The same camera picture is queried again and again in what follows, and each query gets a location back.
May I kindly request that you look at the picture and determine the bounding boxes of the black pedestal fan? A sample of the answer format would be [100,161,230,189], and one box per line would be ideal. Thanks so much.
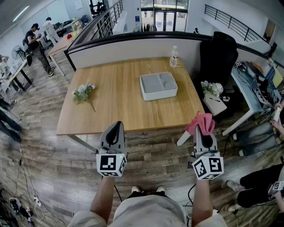
[11,44,27,62]

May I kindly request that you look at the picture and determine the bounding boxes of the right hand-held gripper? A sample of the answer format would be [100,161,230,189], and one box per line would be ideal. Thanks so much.
[188,125,225,181]

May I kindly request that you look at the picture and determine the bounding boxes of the clear plastic water bottle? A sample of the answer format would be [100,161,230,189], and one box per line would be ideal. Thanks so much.
[169,45,179,68]

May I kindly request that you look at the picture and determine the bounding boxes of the grey compartment tray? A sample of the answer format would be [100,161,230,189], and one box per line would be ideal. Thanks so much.
[139,71,178,102]

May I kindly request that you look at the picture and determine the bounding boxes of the person's white shirt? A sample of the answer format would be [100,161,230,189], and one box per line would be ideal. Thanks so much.
[67,194,228,227]

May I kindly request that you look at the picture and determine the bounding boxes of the white desktop machine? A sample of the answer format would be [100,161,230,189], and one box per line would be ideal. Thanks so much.
[10,59,23,74]

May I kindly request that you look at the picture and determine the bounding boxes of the pale flower arrangement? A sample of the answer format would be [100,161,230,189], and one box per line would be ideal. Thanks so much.
[71,20,83,32]

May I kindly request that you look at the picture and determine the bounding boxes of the rack of hanging coats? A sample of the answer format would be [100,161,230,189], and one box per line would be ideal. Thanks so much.
[141,23,158,32]

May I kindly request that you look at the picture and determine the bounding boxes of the black office chair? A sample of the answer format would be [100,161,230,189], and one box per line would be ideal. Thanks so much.
[193,31,240,122]

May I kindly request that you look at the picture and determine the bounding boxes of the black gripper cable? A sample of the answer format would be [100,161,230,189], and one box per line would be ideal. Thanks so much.
[187,183,197,208]
[113,183,123,203]

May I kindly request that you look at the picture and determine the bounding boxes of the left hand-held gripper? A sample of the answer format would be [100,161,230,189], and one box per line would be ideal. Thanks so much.
[96,121,128,178]

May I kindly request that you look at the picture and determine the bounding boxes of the long wooden desk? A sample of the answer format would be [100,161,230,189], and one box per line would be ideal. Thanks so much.
[47,31,84,77]

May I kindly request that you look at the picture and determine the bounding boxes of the white side desk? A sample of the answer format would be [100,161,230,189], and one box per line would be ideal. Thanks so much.
[221,63,284,137]

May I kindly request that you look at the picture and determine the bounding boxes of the white partition with black top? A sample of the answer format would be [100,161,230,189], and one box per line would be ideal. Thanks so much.
[63,31,284,73]

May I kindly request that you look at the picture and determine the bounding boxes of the person's right forearm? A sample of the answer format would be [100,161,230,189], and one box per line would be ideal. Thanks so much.
[190,178,215,226]

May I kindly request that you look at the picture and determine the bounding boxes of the person's left forearm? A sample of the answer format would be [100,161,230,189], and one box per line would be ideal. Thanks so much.
[89,176,116,223]

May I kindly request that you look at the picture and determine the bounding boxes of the large glass window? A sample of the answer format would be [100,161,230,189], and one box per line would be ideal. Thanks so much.
[140,0,189,11]

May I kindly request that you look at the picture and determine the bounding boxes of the pale artificial flower bouquet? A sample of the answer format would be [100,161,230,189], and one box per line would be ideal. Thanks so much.
[71,79,97,113]

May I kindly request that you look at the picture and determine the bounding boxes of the black metal railing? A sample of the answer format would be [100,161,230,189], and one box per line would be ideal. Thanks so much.
[204,4,268,43]
[67,0,124,52]

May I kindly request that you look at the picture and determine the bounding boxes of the blue and yellow folder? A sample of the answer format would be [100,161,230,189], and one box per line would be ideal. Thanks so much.
[264,66,284,89]

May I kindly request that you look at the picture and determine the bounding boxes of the white artificial flower bunch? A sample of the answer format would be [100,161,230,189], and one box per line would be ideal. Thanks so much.
[200,80,224,98]

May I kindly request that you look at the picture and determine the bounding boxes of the glass entrance door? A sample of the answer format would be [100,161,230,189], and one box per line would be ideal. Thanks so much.
[153,10,188,32]

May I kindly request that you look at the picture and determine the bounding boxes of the white table with black base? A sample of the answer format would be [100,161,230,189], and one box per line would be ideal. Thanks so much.
[7,58,35,92]

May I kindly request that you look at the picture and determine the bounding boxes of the person's black trousers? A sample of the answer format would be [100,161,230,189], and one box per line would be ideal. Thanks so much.
[127,190,170,200]

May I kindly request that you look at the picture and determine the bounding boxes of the black devices with cables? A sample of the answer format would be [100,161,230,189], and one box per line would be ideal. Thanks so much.
[8,196,35,225]

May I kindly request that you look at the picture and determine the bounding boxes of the pink cloth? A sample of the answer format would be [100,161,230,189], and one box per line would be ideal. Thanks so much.
[185,111,216,137]

